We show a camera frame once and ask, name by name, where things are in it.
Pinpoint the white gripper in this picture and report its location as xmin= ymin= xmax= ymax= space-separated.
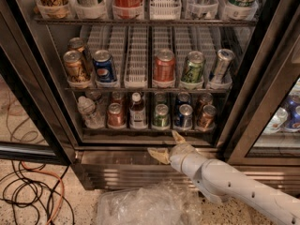
xmin=147 ymin=130 xmax=207 ymax=177

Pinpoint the green can bottom shelf front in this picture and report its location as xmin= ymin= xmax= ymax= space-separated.
xmin=153 ymin=104 xmax=170 ymax=129

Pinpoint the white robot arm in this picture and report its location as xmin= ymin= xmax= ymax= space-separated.
xmin=147 ymin=130 xmax=300 ymax=225

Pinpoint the blue can bottom shelf front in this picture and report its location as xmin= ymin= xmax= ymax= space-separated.
xmin=174 ymin=104 xmax=193 ymax=128

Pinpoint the blue can shelf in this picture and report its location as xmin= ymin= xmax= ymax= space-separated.
xmin=175 ymin=92 xmax=191 ymax=106
xmin=174 ymin=104 xmax=193 ymax=128

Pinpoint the orange can bottom shelf front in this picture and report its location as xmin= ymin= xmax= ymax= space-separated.
xmin=197 ymin=105 xmax=217 ymax=128

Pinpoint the orange can shelf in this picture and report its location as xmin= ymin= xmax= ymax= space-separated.
xmin=197 ymin=93 xmax=213 ymax=108
xmin=197 ymin=105 xmax=217 ymax=128

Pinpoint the green can bottom shelf rear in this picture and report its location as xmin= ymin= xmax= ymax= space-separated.
xmin=154 ymin=92 xmax=167 ymax=105

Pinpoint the blue can bottom shelf rear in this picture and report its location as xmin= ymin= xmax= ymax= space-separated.
xmin=175 ymin=92 xmax=191 ymax=106

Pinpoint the orange can bottom shelf rear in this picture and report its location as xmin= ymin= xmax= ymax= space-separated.
xmin=197 ymin=93 xmax=213 ymax=108

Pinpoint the red can bottom shelf front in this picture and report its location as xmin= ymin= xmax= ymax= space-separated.
xmin=108 ymin=103 xmax=125 ymax=127

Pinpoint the red can bottom shelf rear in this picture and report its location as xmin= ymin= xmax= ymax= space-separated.
xmin=111 ymin=92 xmax=126 ymax=105

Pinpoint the green can middle shelf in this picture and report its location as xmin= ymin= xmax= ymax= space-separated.
xmin=181 ymin=51 xmax=205 ymax=83

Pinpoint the red can middle shelf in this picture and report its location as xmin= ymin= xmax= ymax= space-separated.
xmin=154 ymin=49 xmax=175 ymax=83

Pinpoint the stainless steel fridge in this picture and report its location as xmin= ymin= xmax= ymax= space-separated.
xmin=0 ymin=0 xmax=300 ymax=194

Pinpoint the blue pepsi can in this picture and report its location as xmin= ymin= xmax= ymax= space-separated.
xmin=93 ymin=50 xmax=117 ymax=83

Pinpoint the silver slim can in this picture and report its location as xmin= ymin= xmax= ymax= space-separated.
xmin=209 ymin=49 xmax=234 ymax=83

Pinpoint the white can right compartment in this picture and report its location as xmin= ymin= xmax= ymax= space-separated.
xmin=263 ymin=108 xmax=288 ymax=134

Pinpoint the gold can middle shelf front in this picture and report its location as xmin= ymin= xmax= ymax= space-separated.
xmin=63 ymin=50 xmax=90 ymax=83

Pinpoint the blue can right compartment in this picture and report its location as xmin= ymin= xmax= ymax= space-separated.
xmin=282 ymin=94 xmax=300 ymax=132

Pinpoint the fridge sliding glass door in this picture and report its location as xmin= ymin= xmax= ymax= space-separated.
xmin=0 ymin=0 xmax=75 ymax=165

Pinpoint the gold can middle shelf rear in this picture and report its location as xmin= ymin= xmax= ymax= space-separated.
xmin=67 ymin=37 xmax=94 ymax=70

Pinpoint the empty white tray top shelf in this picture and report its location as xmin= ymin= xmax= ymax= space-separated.
xmin=149 ymin=0 xmax=182 ymax=20

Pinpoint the brown juice bottle white cap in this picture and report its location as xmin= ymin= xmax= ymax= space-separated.
xmin=129 ymin=92 xmax=147 ymax=129

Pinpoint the clear plastic bag bin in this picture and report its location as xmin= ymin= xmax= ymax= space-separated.
xmin=97 ymin=180 xmax=202 ymax=225

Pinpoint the clear water bottle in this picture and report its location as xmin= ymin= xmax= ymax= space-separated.
xmin=77 ymin=96 xmax=103 ymax=129

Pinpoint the orange cable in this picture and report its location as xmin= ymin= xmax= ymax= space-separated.
xmin=20 ymin=161 xmax=66 ymax=225

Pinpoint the black cable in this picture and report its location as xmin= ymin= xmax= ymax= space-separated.
xmin=0 ymin=159 xmax=76 ymax=225

